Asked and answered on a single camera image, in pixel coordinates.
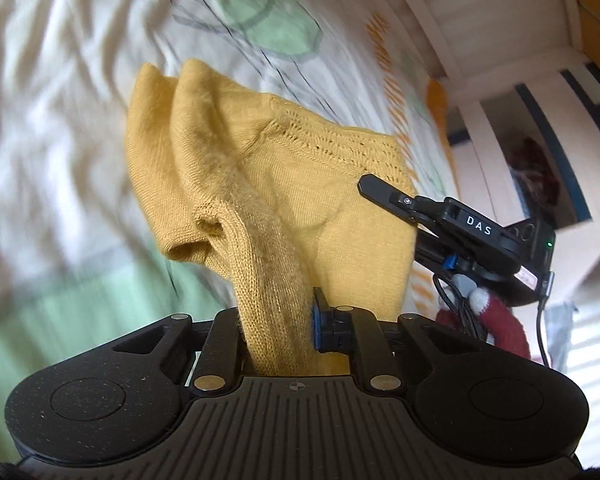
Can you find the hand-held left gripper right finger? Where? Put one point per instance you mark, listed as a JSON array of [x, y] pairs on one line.
[[318, 320]]

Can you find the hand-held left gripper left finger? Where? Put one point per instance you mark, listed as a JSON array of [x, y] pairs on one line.
[[220, 350]]

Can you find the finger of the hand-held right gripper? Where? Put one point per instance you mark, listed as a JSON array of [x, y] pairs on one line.
[[432, 252], [380, 190]]

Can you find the yellow knit sweater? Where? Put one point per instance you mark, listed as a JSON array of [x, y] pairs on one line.
[[290, 200]]

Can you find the red and white plush toy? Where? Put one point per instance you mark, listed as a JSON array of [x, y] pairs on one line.
[[505, 325]]

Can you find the dark red item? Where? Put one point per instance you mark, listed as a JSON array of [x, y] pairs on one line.
[[535, 170]]

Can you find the white shelf with blue trim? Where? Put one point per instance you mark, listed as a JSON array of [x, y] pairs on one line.
[[490, 125]]

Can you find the white slatted headboard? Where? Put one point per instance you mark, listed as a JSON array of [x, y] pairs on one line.
[[480, 10]]

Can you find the printed white bed sheet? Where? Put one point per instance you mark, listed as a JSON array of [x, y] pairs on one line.
[[55, 110]]

